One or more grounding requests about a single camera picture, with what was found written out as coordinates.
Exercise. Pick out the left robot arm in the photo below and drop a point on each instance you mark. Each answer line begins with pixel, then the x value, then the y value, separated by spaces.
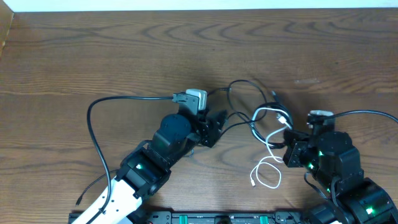
pixel 147 168

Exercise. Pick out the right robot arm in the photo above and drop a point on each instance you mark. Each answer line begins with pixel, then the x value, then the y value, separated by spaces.
pixel 331 159

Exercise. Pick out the wooden side panel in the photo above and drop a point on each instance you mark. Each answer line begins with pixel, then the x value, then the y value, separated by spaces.
pixel 6 18

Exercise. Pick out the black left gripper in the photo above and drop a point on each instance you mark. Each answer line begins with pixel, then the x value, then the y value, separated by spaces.
pixel 211 130

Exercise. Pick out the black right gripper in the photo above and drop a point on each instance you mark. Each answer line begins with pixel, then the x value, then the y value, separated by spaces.
pixel 295 149

